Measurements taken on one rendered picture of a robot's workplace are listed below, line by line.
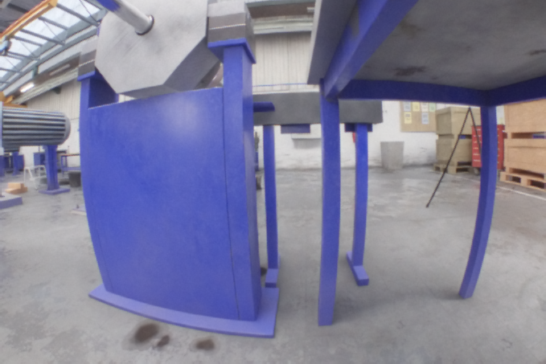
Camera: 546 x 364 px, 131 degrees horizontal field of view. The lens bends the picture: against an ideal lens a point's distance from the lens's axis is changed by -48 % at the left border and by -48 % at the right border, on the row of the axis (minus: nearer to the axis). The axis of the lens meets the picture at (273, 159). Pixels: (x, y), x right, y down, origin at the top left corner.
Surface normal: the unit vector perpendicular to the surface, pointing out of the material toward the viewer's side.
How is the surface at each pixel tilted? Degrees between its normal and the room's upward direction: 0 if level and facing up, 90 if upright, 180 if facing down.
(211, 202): 90
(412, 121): 90
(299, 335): 0
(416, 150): 90
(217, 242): 90
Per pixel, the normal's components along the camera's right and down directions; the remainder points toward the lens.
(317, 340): -0.04, -1.00
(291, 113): -0.09, 0.07
